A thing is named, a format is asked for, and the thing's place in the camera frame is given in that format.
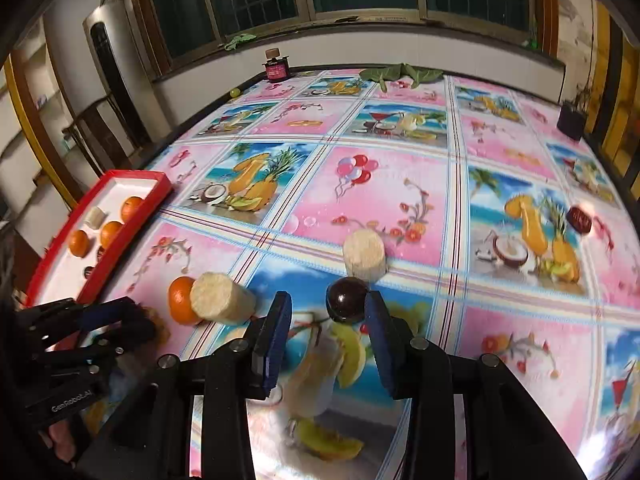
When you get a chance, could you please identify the red rimmed white tray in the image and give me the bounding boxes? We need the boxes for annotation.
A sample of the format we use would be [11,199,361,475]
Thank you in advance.
[25,170,173,308]

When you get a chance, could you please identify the dark wooden armchair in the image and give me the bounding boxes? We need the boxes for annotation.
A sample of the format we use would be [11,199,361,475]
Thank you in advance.
[62,92,151,181]

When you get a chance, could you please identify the yellow framed door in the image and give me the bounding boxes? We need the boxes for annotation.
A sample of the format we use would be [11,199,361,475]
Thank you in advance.
[582,0,640,171]

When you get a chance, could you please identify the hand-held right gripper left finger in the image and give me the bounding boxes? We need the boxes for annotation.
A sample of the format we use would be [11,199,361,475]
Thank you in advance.
[90,291,293,480]

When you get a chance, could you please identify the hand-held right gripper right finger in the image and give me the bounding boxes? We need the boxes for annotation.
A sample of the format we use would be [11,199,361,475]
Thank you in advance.
[364,291,587,480]

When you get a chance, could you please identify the orange mandarin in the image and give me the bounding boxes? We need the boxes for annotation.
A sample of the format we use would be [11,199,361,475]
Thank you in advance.
[167,276,201,326]
[121,196,146,222]
[100,220,124,249]
[68,230,92,258]

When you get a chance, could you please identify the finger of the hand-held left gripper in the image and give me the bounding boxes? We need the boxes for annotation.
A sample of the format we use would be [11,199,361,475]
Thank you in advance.
[75,296,160,348]
[75,335,131,367]

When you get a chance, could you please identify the fruit print tablecloth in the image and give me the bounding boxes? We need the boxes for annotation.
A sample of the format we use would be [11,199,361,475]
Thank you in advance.
[85,67,640,480]

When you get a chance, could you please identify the person's left hand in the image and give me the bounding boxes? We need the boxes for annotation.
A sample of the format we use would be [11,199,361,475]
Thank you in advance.
[42,422,81,463]

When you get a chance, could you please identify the small pink jar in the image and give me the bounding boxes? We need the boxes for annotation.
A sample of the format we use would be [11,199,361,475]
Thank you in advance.
[262,48,291,83]

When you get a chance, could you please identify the green leaves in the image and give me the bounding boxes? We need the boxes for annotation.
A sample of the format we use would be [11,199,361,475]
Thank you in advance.
[360,63,443,92]

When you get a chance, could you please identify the dark purple plum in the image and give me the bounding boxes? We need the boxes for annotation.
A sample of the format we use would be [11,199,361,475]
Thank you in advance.
[325,276,369,324]

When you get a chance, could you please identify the yellow arched wall shelf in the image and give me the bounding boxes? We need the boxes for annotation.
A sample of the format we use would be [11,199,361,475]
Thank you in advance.
[0,15,86,211]

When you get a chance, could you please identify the black plant pot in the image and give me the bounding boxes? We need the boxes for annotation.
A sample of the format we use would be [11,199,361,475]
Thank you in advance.
[556,85,596,142]

